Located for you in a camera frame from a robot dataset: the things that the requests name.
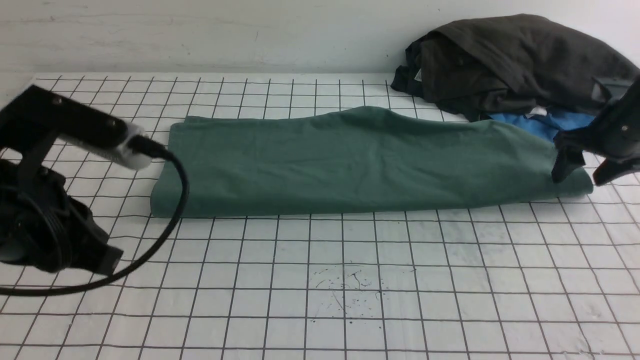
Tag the blue garment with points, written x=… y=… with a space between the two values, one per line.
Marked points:
x=545 y=126

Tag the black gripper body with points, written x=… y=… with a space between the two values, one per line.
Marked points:
x=41 y=226

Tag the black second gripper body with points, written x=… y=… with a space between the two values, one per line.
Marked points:
x=616 y=127

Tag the dark grey-brown garment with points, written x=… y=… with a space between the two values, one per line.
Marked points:
x=510 y=64

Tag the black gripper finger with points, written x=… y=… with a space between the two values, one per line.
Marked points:
x=609 y=171
x=570 y=145

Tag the green long-sleeve top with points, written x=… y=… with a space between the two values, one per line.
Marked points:
x=362 y=160

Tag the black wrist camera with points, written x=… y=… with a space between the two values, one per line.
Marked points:
x=38 y=114

